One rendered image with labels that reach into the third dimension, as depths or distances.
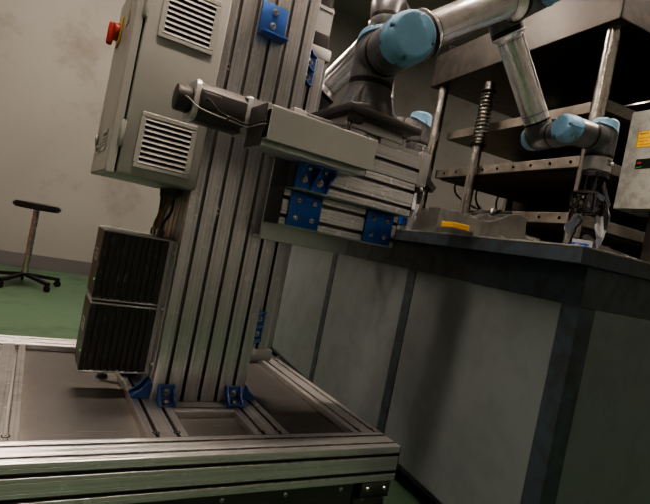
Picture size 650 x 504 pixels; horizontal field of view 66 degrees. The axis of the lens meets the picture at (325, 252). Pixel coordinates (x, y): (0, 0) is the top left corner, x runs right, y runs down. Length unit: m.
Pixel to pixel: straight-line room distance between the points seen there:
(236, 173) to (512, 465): 0.98
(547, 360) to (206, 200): 0.90
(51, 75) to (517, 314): 4.44
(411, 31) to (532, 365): 0.82
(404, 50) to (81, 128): 4.07
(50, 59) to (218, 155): 3.87
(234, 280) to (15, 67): 3.96
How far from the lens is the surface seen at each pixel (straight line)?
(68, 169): 4.99
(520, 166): 2.68
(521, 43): 1.63
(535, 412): 1.28
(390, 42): 1.23
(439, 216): 1.68
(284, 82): 1.41
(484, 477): 1.41
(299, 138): 1.06
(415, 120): 1.76
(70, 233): 5.00
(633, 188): 2.33
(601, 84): 2.43
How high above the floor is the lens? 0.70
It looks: 1 degrees down
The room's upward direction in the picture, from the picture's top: 11 degrees clockwise
